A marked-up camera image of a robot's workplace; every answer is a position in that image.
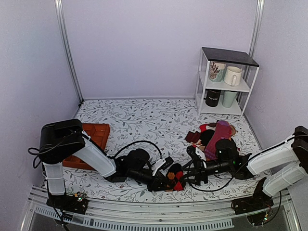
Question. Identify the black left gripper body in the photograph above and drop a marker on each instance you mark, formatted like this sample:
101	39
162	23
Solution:
134	176

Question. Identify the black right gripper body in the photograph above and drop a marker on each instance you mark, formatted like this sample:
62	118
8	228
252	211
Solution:
203	174

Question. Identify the black red orange argyle sock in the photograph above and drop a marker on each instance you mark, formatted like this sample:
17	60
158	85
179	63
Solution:
175	177

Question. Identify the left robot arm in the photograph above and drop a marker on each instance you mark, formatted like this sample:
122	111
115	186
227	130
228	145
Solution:
63	139

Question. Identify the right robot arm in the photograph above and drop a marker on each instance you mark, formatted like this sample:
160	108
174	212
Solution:
292	152

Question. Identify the magenta striped sock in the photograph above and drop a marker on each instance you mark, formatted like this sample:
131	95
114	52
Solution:
223	130

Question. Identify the dark red sock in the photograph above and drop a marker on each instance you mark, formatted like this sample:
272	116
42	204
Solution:
193	137

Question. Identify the floral table mat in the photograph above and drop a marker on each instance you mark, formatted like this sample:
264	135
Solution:
159	127

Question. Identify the pale green mug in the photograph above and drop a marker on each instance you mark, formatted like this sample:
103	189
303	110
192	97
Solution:
228	98

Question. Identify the black mug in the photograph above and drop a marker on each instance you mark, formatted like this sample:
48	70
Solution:
212	97

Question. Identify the white metal shelf rack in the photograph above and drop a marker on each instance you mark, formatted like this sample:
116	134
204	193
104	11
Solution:
238	59

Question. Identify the cream white mug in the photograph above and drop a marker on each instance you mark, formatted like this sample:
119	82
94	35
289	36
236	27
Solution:
233	76

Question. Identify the floral patterned mug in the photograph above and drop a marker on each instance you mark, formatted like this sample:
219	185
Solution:
217	71

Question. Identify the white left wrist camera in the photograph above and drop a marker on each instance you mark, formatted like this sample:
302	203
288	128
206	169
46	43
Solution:
161	164

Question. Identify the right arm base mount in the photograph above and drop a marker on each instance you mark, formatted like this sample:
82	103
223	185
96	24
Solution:
259	200

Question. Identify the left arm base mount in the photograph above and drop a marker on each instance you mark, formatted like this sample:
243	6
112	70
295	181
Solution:
76	203

